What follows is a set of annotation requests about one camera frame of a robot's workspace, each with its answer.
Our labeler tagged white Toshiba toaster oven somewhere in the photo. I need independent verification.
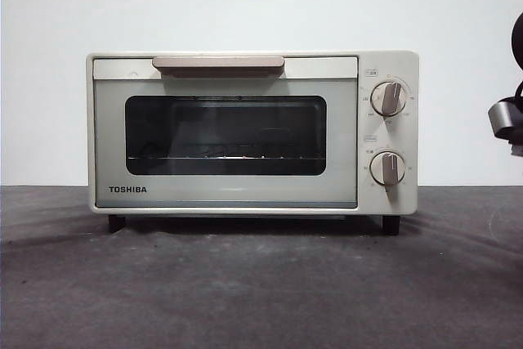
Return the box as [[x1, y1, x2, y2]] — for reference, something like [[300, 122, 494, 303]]
[[85, 50, 420, 236]]

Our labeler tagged beige oven timer knob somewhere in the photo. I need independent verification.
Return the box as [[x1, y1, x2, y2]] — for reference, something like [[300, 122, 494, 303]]
[[369, 150, 407, 186]]

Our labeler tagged beige oven temperature knob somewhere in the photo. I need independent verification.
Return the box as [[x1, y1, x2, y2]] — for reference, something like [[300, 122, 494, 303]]
[[369, 81, 409, 118]]

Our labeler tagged metal oven wire rack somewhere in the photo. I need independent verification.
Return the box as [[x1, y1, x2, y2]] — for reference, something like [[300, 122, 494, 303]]
[[127, 153, 315, 162]]

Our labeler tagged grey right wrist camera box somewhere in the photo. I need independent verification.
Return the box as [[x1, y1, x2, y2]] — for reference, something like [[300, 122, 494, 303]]
[[489, 102, 514, 137]]

